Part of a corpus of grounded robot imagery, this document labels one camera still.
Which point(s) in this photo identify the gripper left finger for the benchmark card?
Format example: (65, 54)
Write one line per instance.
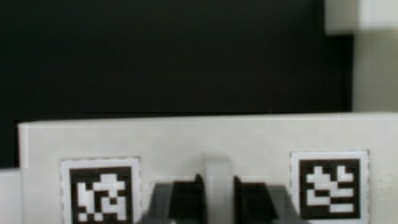
(179, 203)

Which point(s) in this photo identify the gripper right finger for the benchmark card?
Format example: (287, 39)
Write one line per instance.
(264, 205)

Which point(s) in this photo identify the white cabinet panel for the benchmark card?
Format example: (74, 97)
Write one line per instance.
(172, 140)

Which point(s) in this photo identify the white cabinet block part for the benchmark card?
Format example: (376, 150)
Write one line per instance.
(12, 214)

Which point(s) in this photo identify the white cabinet box body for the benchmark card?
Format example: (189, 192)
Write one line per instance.
(365, 18)

